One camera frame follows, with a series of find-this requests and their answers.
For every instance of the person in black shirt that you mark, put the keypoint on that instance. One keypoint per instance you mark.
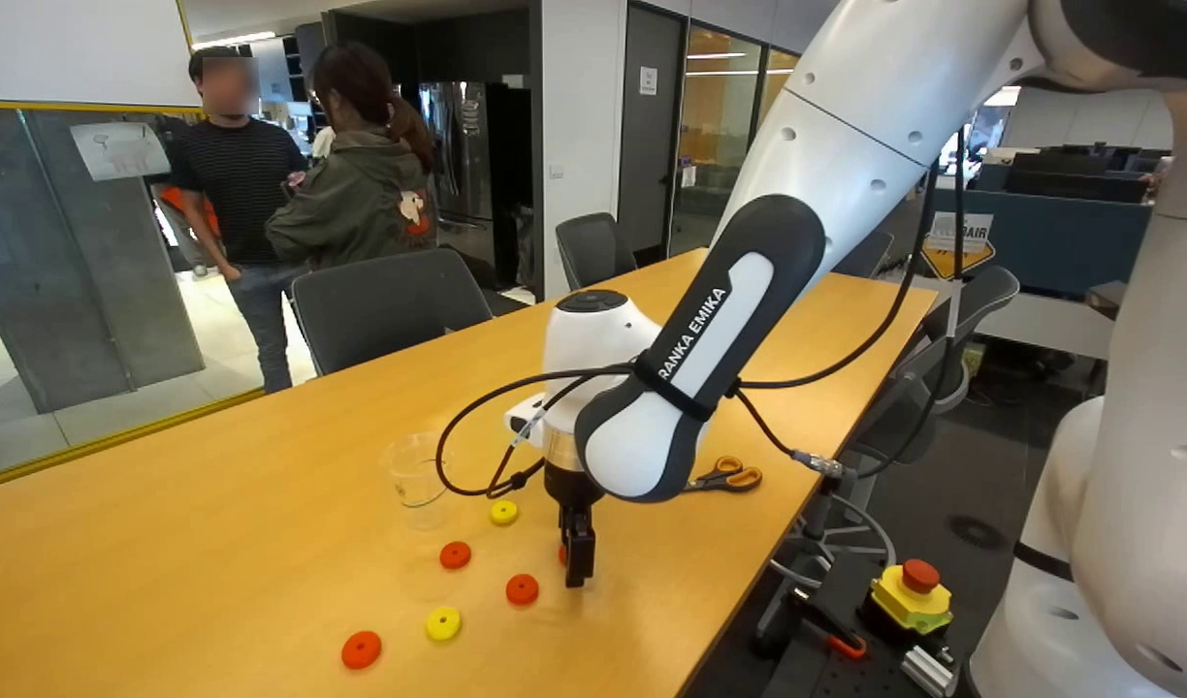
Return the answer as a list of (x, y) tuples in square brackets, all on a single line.
[(228, 176)]

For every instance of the grey office chair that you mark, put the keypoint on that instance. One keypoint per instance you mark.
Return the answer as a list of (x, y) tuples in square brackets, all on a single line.
[(371, 306)]

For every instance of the grey chair far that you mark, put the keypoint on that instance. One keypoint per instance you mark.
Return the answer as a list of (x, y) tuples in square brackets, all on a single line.
[(592, 249)]

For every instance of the clear plastic cup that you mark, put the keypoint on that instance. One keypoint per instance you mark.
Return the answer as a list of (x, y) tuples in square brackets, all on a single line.
[(411, 474)]

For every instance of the person in green hoodie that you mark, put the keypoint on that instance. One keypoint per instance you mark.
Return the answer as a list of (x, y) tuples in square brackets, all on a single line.
[(371, 190)]

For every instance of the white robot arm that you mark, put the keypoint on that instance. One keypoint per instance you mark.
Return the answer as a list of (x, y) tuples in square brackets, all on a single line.
[(1093, 602)]

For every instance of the orange handled scissors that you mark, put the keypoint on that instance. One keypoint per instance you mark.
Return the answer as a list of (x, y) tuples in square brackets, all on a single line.
[(725, 478)]

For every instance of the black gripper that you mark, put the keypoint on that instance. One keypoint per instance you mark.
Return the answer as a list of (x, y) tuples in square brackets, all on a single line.
[(576, 499)]

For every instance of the yellow red emergency stop button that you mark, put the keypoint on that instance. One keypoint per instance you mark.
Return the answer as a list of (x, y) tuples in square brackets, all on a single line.
[(911, 593)]

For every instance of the black armrest chair right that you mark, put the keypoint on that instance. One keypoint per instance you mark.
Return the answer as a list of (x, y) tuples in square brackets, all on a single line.
[(930, 379)]

